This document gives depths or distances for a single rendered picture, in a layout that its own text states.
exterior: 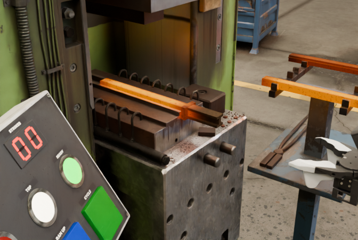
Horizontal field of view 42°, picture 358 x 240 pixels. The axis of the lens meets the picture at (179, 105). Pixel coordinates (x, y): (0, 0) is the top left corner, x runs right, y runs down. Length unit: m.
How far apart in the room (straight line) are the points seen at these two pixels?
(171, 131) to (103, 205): 0.41
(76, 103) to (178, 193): 0.33
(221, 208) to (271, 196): 1.24
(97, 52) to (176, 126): 0.52
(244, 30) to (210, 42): 3.37
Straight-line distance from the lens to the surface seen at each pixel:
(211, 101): 1.30
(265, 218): 2.48
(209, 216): 1.38
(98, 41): 1.60
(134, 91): 1.29
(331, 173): 0.99
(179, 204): 1.21
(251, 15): 4.78
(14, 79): 1.00
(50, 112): 0.81
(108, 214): 0.83
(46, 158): 0.77
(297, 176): 1.48
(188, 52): 1.44
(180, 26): 1.44
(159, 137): 1.15
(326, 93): 1.38
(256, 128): 3.32
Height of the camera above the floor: 1.51
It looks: 25 degrees down
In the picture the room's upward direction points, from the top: straight up
